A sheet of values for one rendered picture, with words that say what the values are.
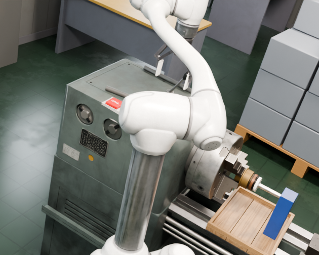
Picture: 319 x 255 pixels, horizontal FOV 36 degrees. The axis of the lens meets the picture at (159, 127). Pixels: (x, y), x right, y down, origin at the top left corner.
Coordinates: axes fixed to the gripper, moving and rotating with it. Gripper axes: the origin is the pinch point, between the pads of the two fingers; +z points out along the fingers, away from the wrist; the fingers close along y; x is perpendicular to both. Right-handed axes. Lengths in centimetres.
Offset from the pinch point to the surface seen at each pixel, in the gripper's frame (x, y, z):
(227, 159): 2.7, 33.2, 23.8
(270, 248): 1, 65, 53
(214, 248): -5, 44, 64
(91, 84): -5.0, -34.5, 17.4
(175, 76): 232, -91, 117
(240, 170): 7.8, 39.1, 29.2
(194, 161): -2.2, 21.2, 29.5
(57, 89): 157, -172, 145
